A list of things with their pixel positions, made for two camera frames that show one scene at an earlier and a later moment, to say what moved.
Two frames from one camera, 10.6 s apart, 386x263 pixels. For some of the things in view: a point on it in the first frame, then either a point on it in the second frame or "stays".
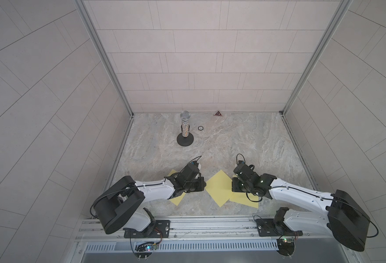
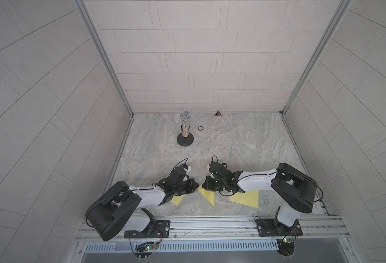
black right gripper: x=234 y=181 to x=206 y=184
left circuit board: x=144 y=250 stays
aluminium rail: x=225 y=228 stays
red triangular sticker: x=218 y=113 stays
